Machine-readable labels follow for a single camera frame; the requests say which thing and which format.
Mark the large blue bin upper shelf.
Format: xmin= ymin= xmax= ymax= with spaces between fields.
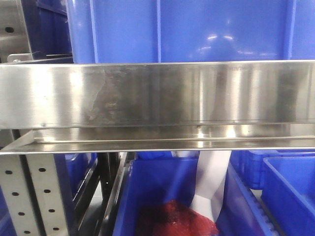
xmin=66 ymin=0 xmax=315 ymax=63

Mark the perforated steel shelf upright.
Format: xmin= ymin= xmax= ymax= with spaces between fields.
xmin=0 ymin=154 xmax=78 ymax=236

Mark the blue bin lower right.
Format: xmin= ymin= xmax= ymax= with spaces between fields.
xmin=261 ymin=156 xmax=315 ymax=236

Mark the stainless steel shelf front rail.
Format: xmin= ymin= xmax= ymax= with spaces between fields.
xmin=0 ymin=58 xmax=315 ymax=155

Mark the white paper sheet in bin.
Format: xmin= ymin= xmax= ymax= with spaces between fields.
xmin=190 ymin=150 xmax=231 ymax=222

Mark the blue bin with red mesh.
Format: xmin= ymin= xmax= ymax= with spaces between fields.
xmin=112 ymin=150 xmax=220 ymax=236

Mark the red mesh bag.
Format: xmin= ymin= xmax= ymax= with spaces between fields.
xmin=135 ymin=200 xmax=220 ymax=236

